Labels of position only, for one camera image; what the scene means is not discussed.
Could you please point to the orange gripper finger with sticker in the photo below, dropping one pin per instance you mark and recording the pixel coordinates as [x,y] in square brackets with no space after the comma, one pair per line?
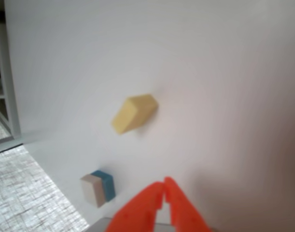
[140,210]

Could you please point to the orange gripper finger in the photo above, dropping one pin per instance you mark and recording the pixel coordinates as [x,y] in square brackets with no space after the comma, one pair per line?
[183,212]

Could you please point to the blue foam cuboid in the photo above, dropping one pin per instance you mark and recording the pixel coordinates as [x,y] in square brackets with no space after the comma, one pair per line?
[108,186]

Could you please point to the white foam cuboid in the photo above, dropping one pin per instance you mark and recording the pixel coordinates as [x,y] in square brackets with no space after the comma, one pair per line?
[93,191]

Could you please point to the yellow foam cuboid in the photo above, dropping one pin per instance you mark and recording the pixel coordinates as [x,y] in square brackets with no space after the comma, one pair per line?
[135,113]

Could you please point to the white shelf frame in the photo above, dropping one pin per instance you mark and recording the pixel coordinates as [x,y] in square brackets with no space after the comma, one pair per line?
[10,84]

